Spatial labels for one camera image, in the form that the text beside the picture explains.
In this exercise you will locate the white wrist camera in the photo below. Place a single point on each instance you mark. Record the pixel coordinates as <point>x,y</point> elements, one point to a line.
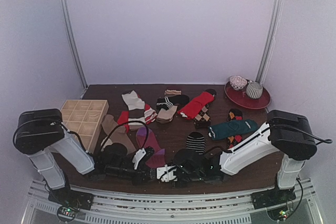
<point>166,173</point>
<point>139,155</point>

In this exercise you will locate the patterned white bowl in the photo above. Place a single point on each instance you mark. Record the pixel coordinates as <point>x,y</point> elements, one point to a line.
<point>237,82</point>

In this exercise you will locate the beige striped folded sock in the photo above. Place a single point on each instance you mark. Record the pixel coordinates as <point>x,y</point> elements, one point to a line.
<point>170,93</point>

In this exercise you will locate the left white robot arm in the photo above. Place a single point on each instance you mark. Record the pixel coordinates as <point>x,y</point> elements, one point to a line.
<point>41,132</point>

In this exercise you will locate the red beige striped socks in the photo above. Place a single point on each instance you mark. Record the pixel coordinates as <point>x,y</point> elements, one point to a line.
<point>138,110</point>

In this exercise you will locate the tan ankle sock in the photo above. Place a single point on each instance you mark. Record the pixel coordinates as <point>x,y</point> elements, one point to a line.
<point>166,116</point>

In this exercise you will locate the brown argyle sock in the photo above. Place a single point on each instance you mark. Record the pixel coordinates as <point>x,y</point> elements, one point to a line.
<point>203,119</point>

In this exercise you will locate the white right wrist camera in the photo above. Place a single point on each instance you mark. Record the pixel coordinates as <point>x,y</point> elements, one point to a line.
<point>166,173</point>

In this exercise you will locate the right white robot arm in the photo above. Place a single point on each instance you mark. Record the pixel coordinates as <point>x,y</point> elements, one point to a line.
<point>282,132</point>

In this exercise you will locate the wooden compartment box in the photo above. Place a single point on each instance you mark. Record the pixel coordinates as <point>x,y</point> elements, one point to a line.
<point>84,117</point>

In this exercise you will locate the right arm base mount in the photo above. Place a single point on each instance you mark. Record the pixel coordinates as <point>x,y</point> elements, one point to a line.
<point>273,197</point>

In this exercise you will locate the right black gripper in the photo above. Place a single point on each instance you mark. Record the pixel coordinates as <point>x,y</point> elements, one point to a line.
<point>177,172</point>

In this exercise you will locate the right aluminium corner post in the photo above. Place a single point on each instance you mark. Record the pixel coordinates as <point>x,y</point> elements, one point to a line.
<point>270,41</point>

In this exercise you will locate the left aluminium corner post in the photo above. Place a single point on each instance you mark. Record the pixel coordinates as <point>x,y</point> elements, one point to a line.
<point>72,43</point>

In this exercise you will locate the brown beige sock pair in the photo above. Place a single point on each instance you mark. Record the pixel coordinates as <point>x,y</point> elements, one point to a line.
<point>119,136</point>

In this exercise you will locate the black white striped sock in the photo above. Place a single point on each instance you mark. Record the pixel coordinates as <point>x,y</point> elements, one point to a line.
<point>167,102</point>

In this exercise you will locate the red sock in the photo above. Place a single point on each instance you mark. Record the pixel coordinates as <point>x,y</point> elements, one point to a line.
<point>192,109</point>

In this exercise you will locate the dark green sock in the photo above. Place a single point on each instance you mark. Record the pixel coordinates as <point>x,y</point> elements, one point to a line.
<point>232,128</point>

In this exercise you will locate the aluminium corner post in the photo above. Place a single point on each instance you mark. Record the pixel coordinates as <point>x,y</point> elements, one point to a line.
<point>270,41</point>
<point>72,43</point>

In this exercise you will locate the aluminium front rail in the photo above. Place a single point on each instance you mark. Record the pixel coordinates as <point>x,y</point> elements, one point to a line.
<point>235,207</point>

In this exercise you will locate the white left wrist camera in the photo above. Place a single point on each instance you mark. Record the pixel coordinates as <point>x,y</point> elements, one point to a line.
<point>139,155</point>

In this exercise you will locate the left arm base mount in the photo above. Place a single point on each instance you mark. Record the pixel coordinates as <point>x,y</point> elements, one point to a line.
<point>71,202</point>

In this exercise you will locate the black striped ankle sock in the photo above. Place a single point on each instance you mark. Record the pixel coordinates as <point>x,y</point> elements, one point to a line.
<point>196,141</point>

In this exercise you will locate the striped grey cup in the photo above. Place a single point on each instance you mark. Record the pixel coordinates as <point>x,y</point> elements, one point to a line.
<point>254,90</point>

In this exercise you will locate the black orange argyle sock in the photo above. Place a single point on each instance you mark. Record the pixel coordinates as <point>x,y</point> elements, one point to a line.
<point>234,114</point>

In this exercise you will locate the purple magenta striped sock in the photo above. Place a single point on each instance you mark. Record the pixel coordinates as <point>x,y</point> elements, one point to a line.
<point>158,158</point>

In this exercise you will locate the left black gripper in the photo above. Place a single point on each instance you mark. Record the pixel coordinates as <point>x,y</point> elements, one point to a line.
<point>140,178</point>

